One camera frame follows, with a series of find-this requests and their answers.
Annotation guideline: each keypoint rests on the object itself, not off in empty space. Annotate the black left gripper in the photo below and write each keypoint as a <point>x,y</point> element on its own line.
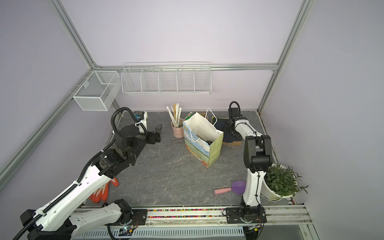
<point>153,139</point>

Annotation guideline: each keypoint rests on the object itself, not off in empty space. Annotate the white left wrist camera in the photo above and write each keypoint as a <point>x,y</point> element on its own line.
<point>142,118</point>

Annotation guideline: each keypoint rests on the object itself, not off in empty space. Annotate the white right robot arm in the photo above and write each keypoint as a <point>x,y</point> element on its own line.
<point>257,160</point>

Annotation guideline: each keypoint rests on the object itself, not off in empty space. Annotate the potted green plant white pot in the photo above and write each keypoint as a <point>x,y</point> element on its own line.
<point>281,183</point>

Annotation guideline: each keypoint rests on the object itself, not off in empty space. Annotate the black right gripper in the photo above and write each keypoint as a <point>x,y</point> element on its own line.
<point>226,127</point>

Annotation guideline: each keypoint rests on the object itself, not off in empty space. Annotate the white mesh wall basket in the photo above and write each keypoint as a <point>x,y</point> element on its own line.
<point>98,91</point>

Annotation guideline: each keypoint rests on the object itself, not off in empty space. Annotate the purple scoop with pink handle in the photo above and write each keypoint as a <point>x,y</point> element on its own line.
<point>238,187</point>

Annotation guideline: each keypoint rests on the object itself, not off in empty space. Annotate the white wire wall shelf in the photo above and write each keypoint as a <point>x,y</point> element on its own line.
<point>166,78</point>

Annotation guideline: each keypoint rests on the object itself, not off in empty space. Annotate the landscape printed paper bag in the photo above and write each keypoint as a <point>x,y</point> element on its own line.
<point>197,130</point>

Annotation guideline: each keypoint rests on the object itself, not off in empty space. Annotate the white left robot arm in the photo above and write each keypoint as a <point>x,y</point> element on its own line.
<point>57,221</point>

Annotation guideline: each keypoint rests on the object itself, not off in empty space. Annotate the pink straw holder cup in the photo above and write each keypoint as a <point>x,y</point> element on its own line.
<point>178,132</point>

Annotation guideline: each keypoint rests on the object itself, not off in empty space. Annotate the orange red scissors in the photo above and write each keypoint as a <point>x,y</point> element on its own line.
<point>102,193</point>

